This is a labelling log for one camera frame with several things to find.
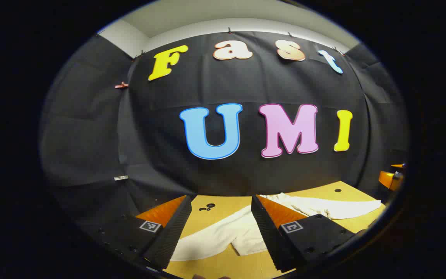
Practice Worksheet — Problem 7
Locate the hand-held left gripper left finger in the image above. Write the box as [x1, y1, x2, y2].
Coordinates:
[75, 195, 193, 270]

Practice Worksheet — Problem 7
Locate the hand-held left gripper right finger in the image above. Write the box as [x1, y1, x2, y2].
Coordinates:
[250, 195, 357, 273]

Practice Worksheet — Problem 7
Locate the white long-sleeved garment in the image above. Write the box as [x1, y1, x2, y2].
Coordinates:
[170, 193, 382, 262]

